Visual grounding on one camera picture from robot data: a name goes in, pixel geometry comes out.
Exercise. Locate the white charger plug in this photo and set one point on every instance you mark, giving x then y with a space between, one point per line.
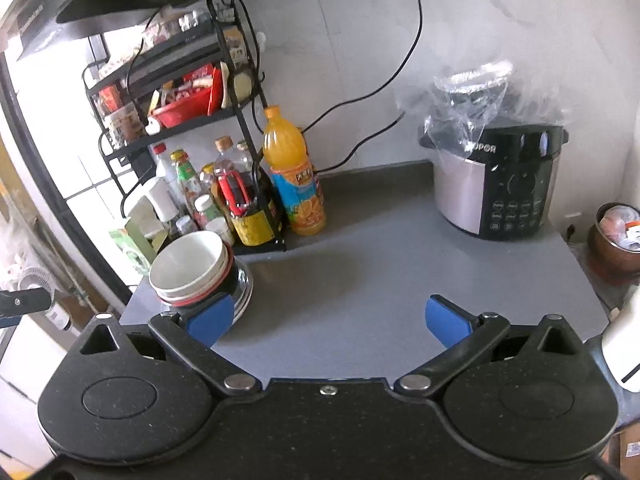
153 126

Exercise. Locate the dark sauce bottle yellow label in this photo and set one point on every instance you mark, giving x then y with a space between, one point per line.
245 210

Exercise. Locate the black range hood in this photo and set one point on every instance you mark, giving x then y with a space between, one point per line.
125 5

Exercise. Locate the green carton box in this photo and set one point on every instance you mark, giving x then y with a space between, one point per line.
127 252

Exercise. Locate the electric pressure cooker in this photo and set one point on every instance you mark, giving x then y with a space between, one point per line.
500 195

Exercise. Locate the brown pot with sachets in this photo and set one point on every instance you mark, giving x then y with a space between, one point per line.
612 250

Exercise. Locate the red plastic basket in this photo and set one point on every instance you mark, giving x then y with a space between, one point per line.
182 107

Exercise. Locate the cardboard box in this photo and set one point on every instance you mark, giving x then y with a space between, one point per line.
625 455

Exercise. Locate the clear spice jar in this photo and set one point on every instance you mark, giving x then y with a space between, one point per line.
186 226

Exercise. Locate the black metal shelf rack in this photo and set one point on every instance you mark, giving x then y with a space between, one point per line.
200 57

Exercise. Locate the white plastic bottle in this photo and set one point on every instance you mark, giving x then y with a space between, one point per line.
220 232

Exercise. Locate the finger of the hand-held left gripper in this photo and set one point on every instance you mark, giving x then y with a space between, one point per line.
10 321
27 301

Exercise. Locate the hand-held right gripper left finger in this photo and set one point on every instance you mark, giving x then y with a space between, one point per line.
210 320

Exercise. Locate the clear jar of dried food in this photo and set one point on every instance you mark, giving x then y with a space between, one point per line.
122 125

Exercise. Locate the red tin can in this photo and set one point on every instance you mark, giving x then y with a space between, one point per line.
110 99

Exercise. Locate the wide white bowl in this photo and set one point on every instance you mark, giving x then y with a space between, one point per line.
224 265

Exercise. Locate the orange juice bottle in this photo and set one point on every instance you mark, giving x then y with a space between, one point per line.
295 190

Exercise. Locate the jar with white cap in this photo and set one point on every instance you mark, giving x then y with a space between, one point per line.
205 212

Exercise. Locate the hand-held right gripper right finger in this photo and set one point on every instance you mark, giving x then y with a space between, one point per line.
447 321

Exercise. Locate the white oil spray bottle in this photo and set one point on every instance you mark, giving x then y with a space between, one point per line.
159 200

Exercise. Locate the small white bowl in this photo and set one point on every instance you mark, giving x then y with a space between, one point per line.
185 262

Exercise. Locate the red flat packet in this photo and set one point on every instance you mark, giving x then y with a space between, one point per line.
215 90

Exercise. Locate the sauce bottle with green label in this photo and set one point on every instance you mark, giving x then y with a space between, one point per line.
186 180

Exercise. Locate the small white fan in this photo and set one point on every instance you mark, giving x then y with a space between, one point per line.
34 281

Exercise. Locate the red bowl with black outside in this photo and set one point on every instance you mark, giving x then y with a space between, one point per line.
220 287

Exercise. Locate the white plastic appliance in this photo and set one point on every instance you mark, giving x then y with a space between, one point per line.
625 345

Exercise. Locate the clear plastic bag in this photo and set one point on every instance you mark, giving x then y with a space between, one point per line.
470 105

